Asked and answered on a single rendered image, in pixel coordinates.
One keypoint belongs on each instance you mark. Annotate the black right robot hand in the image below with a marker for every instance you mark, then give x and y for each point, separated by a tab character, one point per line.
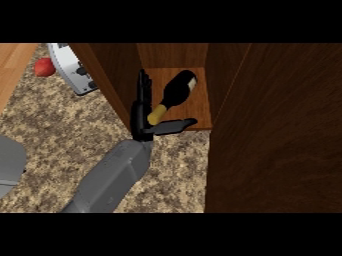
141	120

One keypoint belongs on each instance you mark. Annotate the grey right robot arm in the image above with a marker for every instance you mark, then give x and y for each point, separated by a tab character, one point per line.
110	176

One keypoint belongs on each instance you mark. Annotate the dark wine bottle yellow neck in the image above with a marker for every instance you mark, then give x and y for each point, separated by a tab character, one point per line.
177	90

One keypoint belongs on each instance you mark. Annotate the brown wooden cabinet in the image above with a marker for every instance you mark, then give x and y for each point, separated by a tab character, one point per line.
116	76

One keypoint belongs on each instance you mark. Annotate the dark brown cabinet door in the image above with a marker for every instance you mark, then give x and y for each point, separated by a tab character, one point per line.
286	133

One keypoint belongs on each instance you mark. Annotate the white toaster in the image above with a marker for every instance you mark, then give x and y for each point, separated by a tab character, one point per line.
72	68

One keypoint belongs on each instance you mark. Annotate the red apple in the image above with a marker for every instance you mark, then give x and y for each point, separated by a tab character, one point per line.
44	67

